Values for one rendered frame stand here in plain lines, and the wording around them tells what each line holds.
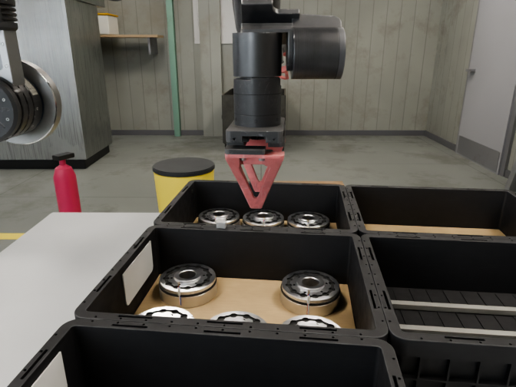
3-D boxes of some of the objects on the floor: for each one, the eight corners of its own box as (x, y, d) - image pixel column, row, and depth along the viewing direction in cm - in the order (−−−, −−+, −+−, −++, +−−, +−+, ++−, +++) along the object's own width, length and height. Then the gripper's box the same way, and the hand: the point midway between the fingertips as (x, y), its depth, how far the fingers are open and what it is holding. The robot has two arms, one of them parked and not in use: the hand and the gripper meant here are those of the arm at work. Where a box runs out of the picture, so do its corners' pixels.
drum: (223, 241, 286) (221, 157, 267) (209, 268, 251) (205, 174, 232) (171, 238, 292) (165, 156, 273) (150, 263, 257) (141, 171, 237)
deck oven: (120, 147, 567) (104, -6, 505) (89, 170, 459) (63, -22, 397) (8, 147, 565) (-23, -6, 503) (-50, 170, 458) (-98, -22, 396)
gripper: (234, 74, 54) (237, 186, 59) (221, 79, 44) (226, 214, 49) (286, 74, 54) (285, 186, 59) (285, 79, 44) (282, 216, 49)
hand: (258, 193), depth 54 cm, fingers open, 6 cm apart
